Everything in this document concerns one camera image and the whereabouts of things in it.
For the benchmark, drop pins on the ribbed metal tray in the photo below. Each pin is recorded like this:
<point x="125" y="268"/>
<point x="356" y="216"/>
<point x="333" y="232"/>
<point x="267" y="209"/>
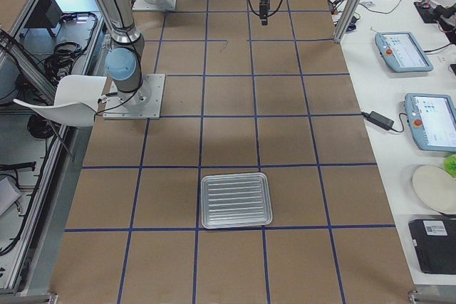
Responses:
<point x="235" y="200"/>

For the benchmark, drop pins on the upper teach pendant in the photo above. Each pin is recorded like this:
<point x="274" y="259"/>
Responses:
<point x="402" y="53"/>

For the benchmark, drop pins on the teach pendant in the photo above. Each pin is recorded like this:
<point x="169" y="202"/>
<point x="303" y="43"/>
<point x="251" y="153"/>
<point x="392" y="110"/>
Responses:
<point x="402" y="53"/>
<point x="431" y="118"/>

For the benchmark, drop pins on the black power adapter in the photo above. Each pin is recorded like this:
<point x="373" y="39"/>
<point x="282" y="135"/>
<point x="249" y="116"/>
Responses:
<point x="378" y="120"/>

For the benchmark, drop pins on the lower teach pendant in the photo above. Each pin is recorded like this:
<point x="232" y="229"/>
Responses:
<point x="431" y="118"/>

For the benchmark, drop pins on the white chair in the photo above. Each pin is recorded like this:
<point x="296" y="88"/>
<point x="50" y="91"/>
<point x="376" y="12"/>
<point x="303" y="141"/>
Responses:
<point x="75" y="103"/>

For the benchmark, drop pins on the green object beside plate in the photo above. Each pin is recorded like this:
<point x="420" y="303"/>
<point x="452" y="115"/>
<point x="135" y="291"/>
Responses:
<point x="449" y="165"/>

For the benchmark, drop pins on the white plate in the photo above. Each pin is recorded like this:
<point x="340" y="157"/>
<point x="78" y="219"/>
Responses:
<point x="435" y="188"/>

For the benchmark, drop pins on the black laptop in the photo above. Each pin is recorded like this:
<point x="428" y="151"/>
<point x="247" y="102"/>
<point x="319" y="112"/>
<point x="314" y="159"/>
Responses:
<point x="434" y="242"/>

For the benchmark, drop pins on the aluminium frame post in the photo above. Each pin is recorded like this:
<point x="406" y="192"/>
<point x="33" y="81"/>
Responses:
<point x="349" y="1"/>

